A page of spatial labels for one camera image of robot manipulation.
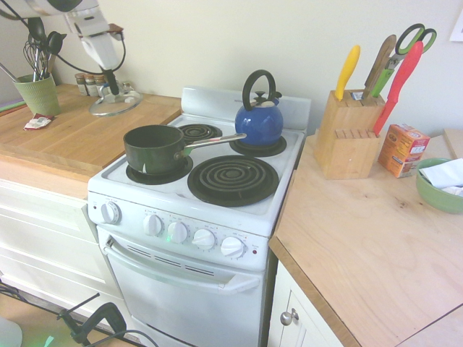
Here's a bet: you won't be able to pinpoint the green handled knife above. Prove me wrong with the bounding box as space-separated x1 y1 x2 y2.
370 67 396 99

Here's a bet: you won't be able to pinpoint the white drawer cabinet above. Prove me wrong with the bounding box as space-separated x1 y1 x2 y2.
0 176 117 312

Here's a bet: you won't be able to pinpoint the glass pot lid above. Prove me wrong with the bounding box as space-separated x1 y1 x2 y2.
89 82 143 118

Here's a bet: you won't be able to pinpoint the white door cabinet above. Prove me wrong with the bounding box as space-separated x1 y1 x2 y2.
266 259 347 347

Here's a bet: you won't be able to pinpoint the green black scissors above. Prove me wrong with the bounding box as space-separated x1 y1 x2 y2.
383 22 438 72

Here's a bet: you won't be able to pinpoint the yellow handled knife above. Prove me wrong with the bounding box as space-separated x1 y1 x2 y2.
334 44 362 103

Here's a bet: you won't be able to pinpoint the small coil burner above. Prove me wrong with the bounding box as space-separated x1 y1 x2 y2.
229 134 288 158
175 123 223 144
125 154 195 186

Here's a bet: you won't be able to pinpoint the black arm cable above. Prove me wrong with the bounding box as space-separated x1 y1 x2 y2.
0 6 128 75

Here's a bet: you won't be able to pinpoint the white wall paper sheet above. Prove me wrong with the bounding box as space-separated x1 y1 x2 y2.
449 0 463 43

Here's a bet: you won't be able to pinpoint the black green clamp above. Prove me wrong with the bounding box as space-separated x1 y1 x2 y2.
56 292 128 347

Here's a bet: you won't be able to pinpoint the orange baking soda box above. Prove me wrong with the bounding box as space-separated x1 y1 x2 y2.
377 123 432 179

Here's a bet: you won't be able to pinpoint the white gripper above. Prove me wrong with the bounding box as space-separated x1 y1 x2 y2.
80 31 120 96

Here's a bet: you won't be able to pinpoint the large wooden cutting board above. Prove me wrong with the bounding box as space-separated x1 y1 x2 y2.
0 82 182 171

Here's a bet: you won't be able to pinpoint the white electric stove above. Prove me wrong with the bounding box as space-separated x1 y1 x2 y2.
87 85 312 347

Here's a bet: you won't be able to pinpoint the red knife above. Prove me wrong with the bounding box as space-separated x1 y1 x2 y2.
372 40 425 137

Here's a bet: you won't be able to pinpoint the white stove knob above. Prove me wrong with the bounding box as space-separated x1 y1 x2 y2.
166 220 190 244
100 201 122 226
191 228 216 251
143 213 166 238
220 236 247 259

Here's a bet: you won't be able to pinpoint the green ceramic bowl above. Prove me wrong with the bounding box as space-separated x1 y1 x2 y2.
415 157 463 215

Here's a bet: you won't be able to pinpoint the green ribbed utensil cup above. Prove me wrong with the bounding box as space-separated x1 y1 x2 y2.
13 73 62 117

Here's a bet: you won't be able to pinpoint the black wire whisk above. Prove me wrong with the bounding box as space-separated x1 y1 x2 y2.
22 39 50 82

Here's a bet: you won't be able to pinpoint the light wooden board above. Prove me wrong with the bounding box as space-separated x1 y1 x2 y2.
443 127 463 160

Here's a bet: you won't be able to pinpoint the blue kettle with black handle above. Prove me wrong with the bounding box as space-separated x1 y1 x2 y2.
234 69 285 147

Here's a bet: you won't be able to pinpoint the wooden handled knife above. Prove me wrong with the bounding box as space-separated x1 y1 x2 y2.
361 34 398 101

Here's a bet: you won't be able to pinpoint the dark pot with steel handle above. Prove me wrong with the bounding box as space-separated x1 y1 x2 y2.
122 124 248 176

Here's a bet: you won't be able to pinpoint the metal cabinet knob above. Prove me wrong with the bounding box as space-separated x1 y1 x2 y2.
280 307 300 327

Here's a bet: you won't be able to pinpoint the wooden knife block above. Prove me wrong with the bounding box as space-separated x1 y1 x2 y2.
313 89 386 181

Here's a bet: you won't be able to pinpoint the large coil burner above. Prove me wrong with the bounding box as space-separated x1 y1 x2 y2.
187 154 281 208

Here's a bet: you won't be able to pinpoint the red white packet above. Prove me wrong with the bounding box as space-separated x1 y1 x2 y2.
22 113 54 132

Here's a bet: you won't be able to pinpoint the black kitchen spoon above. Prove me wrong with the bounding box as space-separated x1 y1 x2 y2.
27 15 47 81

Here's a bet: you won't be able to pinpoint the black ladle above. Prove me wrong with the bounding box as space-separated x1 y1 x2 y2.
45 31 68 79

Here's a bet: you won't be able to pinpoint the white crumpled paper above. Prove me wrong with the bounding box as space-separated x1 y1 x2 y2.
419 158 463 198

